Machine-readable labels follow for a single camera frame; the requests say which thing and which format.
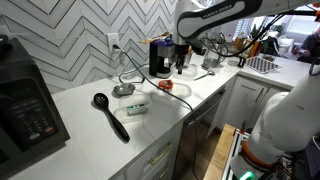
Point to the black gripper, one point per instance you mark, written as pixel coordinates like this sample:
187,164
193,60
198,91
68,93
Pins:
181,52

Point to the black coffee maker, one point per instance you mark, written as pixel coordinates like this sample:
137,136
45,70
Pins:
159,50

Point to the small red bowl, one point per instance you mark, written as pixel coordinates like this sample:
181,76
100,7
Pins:
166,84

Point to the clear flat lid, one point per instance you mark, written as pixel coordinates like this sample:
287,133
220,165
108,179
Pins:
181,90

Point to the metal spoon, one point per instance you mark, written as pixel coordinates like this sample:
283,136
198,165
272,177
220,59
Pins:
202,76

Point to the glass pitcher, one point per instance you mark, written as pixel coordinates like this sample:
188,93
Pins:
214,56

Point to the small metal dish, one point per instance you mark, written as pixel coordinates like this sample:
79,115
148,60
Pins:
124,89

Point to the clear container with green label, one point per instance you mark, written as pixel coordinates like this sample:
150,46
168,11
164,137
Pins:
132,108

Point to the checkered cloth mat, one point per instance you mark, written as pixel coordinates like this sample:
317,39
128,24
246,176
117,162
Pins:
261,65

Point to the black slotted spoon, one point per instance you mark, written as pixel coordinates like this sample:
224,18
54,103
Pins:
102,101

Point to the wooden board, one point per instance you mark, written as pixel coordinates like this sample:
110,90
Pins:
219,159

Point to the person in background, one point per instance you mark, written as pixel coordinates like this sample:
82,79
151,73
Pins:
309,48

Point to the black microwave oven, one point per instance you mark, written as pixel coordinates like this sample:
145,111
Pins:
31,127

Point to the white wall outlet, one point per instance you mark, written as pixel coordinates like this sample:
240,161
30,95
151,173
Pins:
113,39

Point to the gold drawer handle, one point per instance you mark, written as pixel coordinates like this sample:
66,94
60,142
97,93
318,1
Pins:
157,158

